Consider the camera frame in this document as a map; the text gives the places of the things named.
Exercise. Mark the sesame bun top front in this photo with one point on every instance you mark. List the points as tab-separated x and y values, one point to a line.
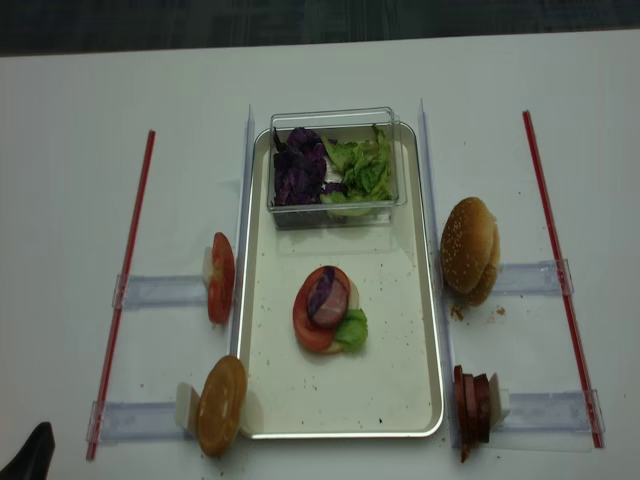
470	241

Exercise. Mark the sesame bun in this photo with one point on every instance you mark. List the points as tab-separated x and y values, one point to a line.
470	241
479	294

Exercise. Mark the green lettuce in box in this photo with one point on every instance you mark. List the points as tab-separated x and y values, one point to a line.
364	168

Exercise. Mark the tomato slice on stack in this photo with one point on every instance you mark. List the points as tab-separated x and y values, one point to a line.
319	308

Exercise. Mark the lettuce leaf on stack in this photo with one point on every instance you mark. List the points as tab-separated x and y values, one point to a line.
352	333

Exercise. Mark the standing tomato slices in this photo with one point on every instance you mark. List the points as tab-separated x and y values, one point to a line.
222	279

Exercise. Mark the white support block tomato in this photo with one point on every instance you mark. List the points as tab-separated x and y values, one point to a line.
207	266

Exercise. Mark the clear plastic salad box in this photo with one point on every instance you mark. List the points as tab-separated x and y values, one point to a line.
342	126

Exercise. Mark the sausage slice on stack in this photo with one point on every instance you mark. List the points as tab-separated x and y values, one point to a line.
328	296

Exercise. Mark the purple cabbage leaves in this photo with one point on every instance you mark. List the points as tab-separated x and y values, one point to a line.
300	169

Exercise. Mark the silver metal tray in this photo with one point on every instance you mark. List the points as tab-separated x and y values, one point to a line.
393	386

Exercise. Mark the sesame bun top rear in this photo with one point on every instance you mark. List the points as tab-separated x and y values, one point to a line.
479	294

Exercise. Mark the standing bun half left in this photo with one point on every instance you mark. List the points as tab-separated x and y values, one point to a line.
220	406

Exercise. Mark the white support block bun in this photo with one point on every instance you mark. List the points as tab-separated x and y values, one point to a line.
186	410

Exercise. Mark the left red strip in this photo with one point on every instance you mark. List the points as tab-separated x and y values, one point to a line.
97	412

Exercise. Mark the red strip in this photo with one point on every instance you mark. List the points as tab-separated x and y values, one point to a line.
97	412
592	409

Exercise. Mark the right red strip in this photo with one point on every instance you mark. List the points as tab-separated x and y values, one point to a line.
592	409

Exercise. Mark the white support block sausage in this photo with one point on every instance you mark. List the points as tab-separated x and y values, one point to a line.
499	399

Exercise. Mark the black object bottom left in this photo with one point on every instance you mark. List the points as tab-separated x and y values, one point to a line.
33	460

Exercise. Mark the left long clear rail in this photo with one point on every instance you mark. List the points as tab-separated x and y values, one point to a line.
242	236

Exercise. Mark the clear rail upper left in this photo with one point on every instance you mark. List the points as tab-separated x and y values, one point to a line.
137	291

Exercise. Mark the clear rail upper right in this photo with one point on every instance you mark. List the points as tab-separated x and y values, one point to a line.
550	277

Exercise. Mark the clear rail lower left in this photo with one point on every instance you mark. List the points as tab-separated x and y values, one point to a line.
142	421

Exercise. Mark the clear rail lower right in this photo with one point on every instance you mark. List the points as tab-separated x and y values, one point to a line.
556	412

